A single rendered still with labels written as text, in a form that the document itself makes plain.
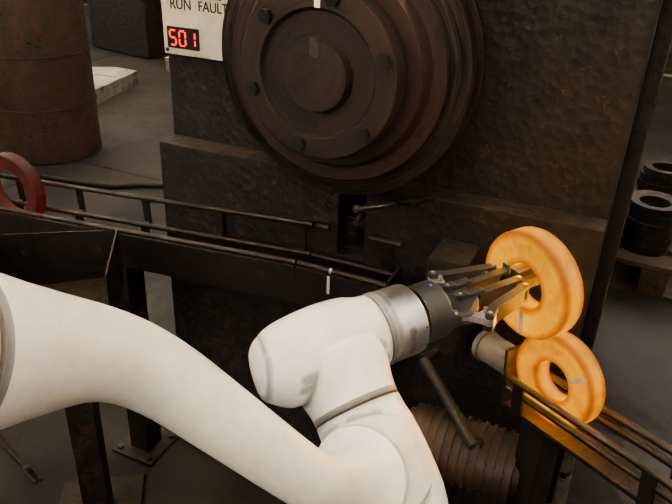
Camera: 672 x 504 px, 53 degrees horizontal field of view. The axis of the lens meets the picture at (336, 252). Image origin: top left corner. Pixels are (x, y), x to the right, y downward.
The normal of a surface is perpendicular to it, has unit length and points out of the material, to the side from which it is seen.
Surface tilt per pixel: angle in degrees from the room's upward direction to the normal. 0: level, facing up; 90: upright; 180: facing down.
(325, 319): 19
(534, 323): 93
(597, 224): 0
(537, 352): 90
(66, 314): 55
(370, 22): 90
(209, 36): 90
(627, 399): 0
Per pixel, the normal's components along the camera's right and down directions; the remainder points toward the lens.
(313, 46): -0.42, 0.40
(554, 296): -0.86, 0.25
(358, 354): 0.36, -0.38
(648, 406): 0.04, -0.89
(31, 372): 0.94, 0.23
